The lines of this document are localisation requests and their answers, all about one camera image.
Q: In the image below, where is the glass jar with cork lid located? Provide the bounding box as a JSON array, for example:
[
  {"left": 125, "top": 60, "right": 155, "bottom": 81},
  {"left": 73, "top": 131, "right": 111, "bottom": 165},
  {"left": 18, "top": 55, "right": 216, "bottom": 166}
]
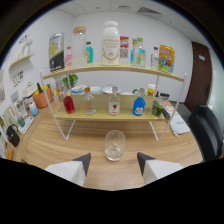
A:
[{"left": 72, "top": 25, "right": 88, "bottom": 69}]

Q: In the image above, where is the green and white mug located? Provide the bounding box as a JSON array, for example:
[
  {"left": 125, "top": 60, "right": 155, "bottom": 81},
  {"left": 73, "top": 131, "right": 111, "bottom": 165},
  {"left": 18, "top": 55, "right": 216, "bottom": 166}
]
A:
[{"left": 132, "top": 86, "right": 148, "bottom": 97}]

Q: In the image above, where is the wooden wall shelf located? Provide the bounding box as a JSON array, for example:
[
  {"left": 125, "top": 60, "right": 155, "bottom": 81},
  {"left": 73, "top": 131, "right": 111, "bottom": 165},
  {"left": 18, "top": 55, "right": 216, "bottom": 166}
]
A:
[{"left": 8, "top": 52, "right": 36, "bottom": 71}]

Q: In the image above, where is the orange pot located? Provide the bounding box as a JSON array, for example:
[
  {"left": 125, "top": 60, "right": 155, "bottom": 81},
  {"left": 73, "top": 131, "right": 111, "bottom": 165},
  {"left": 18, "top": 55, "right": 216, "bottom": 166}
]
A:
[{"left": 32, "top": 87, "right": 54, "bottom": 109}]

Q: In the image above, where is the small teal bottle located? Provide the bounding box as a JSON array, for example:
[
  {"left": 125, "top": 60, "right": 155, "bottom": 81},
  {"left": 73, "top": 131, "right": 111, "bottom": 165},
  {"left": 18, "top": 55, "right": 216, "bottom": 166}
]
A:
[{"left": 85, "top": 41, "right": 95, "bottom": 65}]

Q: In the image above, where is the blue liquid glass bottle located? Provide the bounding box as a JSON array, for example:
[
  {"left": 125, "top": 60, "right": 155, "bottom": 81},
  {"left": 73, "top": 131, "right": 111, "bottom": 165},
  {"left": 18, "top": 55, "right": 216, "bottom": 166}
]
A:
[{"left": 132, "top": 87, "right": 147, "bottom": 117}]

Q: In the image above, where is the blue and white cup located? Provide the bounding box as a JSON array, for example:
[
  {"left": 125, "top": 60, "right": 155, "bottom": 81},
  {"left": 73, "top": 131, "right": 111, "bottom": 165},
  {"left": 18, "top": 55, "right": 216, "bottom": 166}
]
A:
[{"left": 28, "top": 101, "right": 40, "bottom": 117}]

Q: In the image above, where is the black chair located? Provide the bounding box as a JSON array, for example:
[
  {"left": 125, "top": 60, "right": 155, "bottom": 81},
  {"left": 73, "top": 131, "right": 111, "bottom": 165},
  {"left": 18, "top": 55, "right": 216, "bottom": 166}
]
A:
[{"left": 188, "top": 104, "right": 224, "bottom": 163}]

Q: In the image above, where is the slim blue bottle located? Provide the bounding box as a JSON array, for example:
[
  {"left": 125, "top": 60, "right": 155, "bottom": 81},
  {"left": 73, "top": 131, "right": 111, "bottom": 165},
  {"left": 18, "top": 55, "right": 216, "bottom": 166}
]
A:
[{"left": 130, "top": 37, "right": 138, "bottom": 65}]

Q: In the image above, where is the wooden two-tier shelf rack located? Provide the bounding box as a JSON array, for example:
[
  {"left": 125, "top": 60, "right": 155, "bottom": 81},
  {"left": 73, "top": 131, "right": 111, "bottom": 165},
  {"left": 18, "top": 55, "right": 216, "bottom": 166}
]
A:
[{"left": 39, "top": 62, "right": 189, "bottom": 143}]

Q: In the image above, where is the white tray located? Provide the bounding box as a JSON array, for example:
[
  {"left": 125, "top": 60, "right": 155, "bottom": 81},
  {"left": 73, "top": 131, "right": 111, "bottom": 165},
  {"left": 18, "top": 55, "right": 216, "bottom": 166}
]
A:
[{"left": 16, "top": 116, "right": 35, "bottom": 136}]

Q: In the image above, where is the yellow colourful drink can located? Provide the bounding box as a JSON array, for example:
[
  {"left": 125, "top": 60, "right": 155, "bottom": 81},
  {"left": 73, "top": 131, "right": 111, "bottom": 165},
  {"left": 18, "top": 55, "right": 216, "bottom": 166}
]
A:
[{"left": 158, "top": 44, "right": 176, "bottom": 74}]

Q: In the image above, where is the red liquid glass bottle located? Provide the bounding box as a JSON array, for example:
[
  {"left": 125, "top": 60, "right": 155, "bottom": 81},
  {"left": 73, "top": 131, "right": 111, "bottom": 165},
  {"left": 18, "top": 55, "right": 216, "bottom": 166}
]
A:
[{"left": 62, "top": 89, "right": 76, "bottom": 115}]

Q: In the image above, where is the clear bottle with orange cap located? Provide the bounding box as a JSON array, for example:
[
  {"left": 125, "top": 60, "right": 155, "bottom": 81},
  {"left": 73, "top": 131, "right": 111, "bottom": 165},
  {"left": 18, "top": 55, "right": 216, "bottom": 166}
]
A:
[{"left": 83, "top": 86, "right": 97, "bottom": 116}]

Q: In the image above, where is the ceiling air vent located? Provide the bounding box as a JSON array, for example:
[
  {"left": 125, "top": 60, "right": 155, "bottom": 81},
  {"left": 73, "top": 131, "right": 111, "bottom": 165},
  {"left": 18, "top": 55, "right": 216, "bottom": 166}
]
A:
[{"left": 136, "top": 6, "right": 163, "bottom": 17}]

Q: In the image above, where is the white zip pouch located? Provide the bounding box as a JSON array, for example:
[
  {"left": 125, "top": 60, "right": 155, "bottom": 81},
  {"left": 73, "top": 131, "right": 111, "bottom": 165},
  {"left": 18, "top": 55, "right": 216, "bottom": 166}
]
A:
[{"left": 168, "top": 111, "right": 192, "bottom": 138}]

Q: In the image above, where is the small clear plain bottle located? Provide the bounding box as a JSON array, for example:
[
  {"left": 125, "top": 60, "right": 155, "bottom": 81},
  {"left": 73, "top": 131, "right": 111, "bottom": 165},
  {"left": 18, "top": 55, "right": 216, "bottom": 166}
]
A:
[{"left": 150, "top": 46, "right": 160, "bottom": 70}]

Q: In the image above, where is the black kettle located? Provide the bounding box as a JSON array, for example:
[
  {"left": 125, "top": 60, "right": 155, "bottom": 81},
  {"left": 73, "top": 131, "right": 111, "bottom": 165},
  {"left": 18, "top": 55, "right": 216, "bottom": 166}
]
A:
[{"left": 5, "top": 124, "right": 21, "bottom": 148}]

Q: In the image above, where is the small pink bottle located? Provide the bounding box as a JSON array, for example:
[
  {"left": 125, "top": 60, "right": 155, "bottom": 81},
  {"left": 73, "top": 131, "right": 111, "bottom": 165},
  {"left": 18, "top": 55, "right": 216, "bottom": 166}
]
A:
[{"left": 64, "top": 45, "right": 74, "bottom": 69}]

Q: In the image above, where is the red and white carton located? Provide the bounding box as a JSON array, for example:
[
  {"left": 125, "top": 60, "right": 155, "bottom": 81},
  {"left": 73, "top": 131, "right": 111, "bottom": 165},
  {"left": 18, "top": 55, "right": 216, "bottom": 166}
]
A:
[{"left": 119, "top": 35, "right": 130, "bottom": 64}]

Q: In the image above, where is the white figurine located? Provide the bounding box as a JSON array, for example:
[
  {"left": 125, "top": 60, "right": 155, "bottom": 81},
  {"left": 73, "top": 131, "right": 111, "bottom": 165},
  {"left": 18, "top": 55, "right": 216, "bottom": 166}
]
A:
[{"left": 20, "top": 35, "right": 34, "bottom": 57}]

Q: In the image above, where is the green potted plant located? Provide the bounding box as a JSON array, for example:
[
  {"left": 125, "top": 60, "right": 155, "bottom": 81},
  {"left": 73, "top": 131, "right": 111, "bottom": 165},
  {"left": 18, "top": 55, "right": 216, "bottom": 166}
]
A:
[{"left": 62, "top": 73, "right": 79, "bottom": 90}]

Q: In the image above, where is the large white milk bottle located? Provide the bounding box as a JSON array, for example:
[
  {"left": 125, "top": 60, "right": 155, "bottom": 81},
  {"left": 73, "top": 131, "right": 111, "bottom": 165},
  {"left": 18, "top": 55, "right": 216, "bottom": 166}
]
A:
[{"left": 100, "top": 20, "right": 121, "bottom": 67}]

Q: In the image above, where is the clear drinking glass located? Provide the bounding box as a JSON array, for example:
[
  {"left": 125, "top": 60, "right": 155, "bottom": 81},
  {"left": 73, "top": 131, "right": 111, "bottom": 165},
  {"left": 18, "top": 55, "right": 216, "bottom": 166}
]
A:
[{"left": 104, "top": 129, "right": 127, "bottom": 163}]

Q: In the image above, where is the clear bottle with green cap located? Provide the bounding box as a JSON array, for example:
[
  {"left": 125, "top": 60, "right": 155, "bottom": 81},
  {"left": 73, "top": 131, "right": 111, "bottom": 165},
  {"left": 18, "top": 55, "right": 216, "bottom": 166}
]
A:
[{"left": 135, "top": 37, "right": 147, "bottom": 69}]

